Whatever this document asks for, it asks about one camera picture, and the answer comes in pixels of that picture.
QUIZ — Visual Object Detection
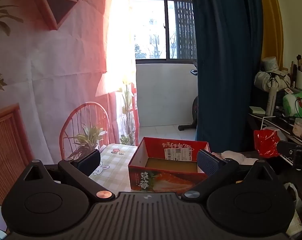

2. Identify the paper roll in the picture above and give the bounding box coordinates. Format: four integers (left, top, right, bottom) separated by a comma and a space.
262, 56, 279, 73

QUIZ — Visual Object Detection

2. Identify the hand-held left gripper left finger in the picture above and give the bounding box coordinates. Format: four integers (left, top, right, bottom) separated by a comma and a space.
23, 149, 115, 202

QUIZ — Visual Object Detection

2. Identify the red plastic bag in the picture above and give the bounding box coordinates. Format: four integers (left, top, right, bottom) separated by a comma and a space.
254, 129, 280, 158

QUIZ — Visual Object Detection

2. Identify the green plush toy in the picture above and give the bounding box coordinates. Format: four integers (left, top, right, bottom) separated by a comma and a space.
282, 89, 302, 119

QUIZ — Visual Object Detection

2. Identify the black exercise bike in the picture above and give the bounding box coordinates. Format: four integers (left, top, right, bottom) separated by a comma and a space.
178, 69, 199, 132

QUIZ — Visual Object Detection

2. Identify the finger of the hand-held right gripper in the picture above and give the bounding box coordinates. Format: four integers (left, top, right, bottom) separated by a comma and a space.
277, 141, 302, 156

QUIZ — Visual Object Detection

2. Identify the yellow curtain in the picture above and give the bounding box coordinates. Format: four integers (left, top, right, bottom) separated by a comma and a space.
257, 0, 284, 68

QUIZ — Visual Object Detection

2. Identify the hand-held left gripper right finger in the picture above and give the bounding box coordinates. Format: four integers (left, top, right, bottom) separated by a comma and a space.
181, 149, 278, 202

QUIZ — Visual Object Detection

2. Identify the blue curtain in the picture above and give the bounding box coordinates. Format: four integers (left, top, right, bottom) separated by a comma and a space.
188, 0, 264, 153

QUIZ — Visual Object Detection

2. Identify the green note pad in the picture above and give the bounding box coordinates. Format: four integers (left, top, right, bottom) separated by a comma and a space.
249, 106, 266, 117

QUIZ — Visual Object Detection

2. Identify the crumpled white plastic bag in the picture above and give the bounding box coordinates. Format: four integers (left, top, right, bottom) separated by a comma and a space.
284, 182, 302, 210

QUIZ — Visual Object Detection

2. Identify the checked bunny tablecloth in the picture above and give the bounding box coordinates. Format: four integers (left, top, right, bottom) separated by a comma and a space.
88, 144, 139, 193

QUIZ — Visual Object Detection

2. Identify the red cardboard box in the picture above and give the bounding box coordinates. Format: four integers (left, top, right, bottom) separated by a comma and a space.
128, 137, 211, 193

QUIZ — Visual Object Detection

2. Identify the white wire rack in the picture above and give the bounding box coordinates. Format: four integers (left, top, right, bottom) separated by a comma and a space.
260, 115, 302, 167

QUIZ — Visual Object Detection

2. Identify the window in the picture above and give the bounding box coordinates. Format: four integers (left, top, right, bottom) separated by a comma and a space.
133, 0, 198, 64

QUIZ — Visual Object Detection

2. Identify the clear plastic jar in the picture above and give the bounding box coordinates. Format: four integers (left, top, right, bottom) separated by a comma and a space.
292, 117, 302, 138

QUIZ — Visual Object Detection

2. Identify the beige bag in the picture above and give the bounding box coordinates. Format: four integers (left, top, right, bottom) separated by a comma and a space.
254, 70, 291, 92

